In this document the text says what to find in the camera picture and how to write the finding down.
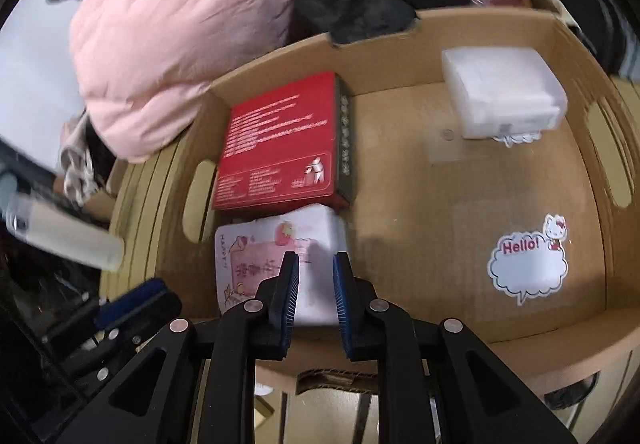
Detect white insulated bottle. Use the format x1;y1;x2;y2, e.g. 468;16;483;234
1;173;125;272

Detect hello kitty sticker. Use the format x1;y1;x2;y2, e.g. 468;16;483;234
487;213;570;307

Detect pink duvet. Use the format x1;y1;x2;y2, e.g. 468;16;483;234
70;0;294;163

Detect shallow cardboard tray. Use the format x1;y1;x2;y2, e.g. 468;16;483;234
100;8;639;393

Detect beige clothes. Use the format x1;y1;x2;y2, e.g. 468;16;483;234
58;110;113;207

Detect translucent plastic box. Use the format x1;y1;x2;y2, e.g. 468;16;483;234
442;47;567;139

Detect red cardboard box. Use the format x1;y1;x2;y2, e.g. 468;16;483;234
213;72;354;215

